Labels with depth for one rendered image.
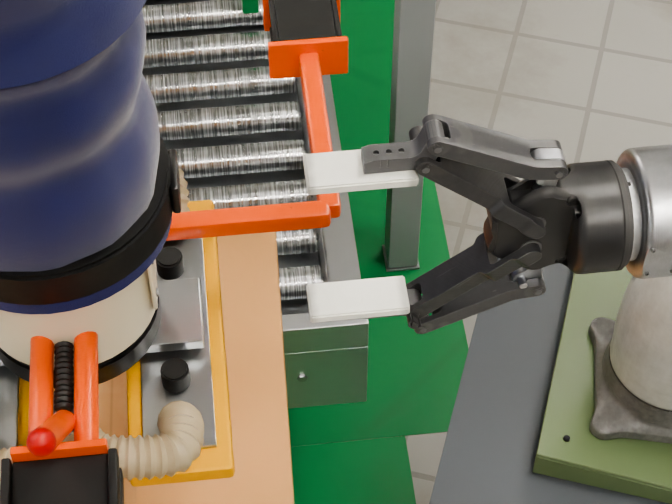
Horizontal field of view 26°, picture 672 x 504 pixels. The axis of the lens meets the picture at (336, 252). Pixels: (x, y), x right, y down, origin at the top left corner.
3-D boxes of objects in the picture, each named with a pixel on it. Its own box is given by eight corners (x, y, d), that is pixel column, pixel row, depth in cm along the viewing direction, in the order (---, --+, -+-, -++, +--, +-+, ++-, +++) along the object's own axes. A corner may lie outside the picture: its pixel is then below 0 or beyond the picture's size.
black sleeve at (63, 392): (55, 353, 134) (52, 342, 133) (75, 351, 134) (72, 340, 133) (54, 416, 130) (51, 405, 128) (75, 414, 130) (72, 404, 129)
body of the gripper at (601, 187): (647, 216, 93) (503, 229, 92) (626, 296, 99) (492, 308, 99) (619, 131, 97) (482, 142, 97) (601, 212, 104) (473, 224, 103)
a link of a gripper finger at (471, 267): (522, 203, 99) (534, 212, 100) (396, 280, 104) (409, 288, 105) (533, 247, 97) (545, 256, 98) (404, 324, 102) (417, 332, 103)
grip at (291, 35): (263, 27, 163) (261, -7, 160) (339, 21, 164) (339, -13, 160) (269, 80, 158) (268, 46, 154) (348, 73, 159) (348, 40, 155)
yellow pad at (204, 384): (123, 216, 160) (118, 187, 156) (214, 209, 161) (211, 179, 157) (130, 489, 139) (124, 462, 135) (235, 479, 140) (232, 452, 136)
